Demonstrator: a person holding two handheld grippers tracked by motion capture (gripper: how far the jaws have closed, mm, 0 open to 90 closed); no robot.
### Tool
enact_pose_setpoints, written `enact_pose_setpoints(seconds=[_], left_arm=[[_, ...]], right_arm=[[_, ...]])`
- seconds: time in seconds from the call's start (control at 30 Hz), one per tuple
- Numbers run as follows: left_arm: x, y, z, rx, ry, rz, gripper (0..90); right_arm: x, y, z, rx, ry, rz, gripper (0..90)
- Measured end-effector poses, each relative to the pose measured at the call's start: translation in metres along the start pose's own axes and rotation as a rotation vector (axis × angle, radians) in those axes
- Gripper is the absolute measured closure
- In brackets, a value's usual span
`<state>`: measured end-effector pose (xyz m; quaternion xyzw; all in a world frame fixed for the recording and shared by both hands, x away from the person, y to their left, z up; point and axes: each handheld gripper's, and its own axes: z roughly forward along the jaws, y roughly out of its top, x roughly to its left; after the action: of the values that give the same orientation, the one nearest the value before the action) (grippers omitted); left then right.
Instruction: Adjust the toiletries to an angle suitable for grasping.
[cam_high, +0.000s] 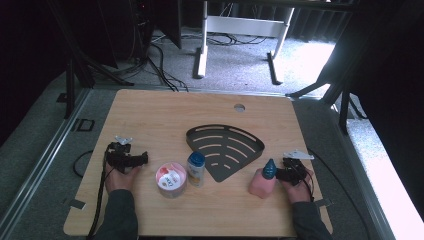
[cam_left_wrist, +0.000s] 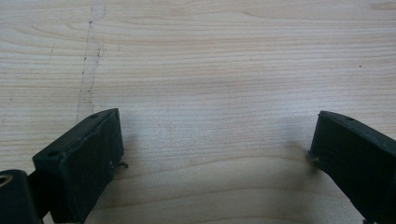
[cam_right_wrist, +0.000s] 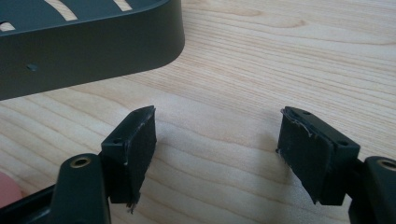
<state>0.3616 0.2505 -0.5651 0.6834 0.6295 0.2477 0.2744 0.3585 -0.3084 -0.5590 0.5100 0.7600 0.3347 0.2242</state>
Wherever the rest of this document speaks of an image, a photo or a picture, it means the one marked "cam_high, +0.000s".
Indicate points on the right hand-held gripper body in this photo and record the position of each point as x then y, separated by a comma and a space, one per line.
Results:
295, 170

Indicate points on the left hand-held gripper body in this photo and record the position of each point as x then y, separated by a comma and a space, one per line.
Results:
118, 156

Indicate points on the pink bottle with blue cap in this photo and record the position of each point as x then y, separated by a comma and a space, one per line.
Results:
261, 185

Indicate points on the pink tub with white lid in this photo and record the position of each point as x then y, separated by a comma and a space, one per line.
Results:
170, 181

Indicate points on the white bottle with blue cap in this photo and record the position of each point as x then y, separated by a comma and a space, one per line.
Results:
196, 170

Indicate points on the black slotted corner shelf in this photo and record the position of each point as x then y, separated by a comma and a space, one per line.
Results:
230, 150

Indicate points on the person's right hand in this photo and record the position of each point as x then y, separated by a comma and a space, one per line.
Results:
301, 193

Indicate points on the person's left hand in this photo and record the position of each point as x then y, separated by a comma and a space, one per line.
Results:
120, 181

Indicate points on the grey tape piece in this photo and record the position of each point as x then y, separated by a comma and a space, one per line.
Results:
324, 202
76, 203

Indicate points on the black metal stand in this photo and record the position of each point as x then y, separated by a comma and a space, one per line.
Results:
80, 63
333, 86

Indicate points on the dark computer cabinet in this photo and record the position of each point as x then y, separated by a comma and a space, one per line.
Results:
128, 30

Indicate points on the aluminium rail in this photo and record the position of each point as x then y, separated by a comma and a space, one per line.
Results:
363, 186
43, 156

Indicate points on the white desk frame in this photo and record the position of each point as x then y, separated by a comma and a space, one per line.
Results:
245, 25

